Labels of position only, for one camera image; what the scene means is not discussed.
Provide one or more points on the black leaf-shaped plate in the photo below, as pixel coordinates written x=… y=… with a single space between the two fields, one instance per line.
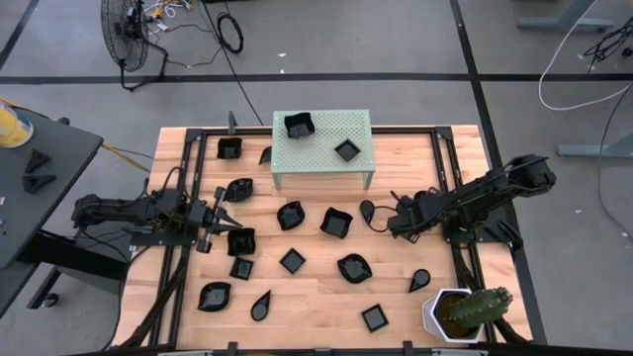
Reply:
x=214 y=297
x=291 y=216
x=240 y=190
x=354 y=269

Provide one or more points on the black teardrop plate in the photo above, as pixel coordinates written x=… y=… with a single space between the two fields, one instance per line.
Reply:
x=259 y=310
x=418 y=283
x=366 y=211
x=266 y=157

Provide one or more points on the white yellow wipes canister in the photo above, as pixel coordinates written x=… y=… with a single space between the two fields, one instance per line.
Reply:
x=12 y=128

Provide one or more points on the cactus in white pot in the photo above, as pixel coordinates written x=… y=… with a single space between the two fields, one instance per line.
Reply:
x=429 y=316

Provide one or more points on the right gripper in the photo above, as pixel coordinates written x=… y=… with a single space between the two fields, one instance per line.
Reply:
x=410 y=217

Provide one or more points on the grey desk base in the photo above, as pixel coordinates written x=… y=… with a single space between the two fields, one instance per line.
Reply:
x=559 y=23
x=593 y=150

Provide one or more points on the black aluminium rig frame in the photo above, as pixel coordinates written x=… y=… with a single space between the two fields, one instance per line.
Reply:
x=405 y=131

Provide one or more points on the black small square plate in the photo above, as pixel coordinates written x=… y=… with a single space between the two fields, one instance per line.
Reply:
x=241 y=269
x=375 y=318
x=293 y=261
x=347 y=151

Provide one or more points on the mint green perforated shelf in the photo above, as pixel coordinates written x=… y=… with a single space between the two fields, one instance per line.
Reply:
x=324 y=123

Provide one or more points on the black floor fan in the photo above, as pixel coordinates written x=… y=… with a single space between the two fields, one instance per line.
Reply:
x=123 y=34

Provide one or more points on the black rail bracket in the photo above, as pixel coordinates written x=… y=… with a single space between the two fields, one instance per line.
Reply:
x=232 y=349
x=233 y=123
x=408 y=348

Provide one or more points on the black triangular bracket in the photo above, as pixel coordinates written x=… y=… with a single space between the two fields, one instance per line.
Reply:
x=34 y=184
x=37 y=162

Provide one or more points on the dark grey side table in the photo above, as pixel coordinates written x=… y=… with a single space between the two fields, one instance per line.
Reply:
x=49 y=207

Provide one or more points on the black wavy square plate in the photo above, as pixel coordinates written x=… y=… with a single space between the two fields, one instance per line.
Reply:
x=299 y=128
x=229 y=148
x=241 y=242
x=336 y=224

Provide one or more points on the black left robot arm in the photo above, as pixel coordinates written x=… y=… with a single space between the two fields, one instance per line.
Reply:
x=123 y=210

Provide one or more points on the green cactus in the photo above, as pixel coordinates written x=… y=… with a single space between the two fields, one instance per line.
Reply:
x=477 y=309

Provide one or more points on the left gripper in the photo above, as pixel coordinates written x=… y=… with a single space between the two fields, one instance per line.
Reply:
x=203 y=217

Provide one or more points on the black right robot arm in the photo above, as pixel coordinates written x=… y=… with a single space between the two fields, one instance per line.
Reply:
x=475 y=198

